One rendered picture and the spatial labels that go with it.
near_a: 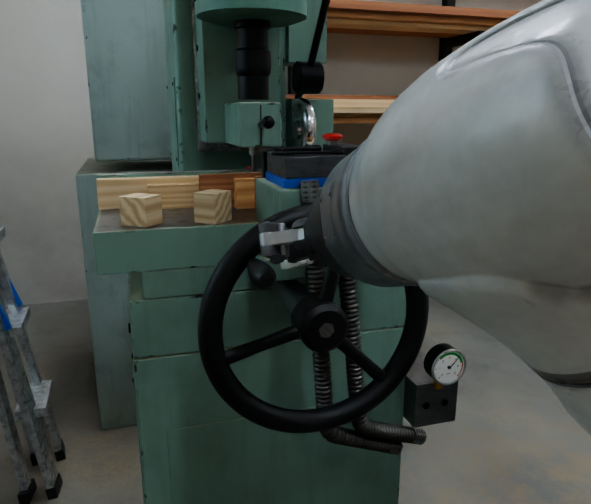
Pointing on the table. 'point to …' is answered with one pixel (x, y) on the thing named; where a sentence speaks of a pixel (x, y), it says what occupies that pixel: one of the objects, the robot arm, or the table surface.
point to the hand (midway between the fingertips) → (294, 252)
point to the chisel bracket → (256, 137)
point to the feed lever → (305, 84)
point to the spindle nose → (252, 58)
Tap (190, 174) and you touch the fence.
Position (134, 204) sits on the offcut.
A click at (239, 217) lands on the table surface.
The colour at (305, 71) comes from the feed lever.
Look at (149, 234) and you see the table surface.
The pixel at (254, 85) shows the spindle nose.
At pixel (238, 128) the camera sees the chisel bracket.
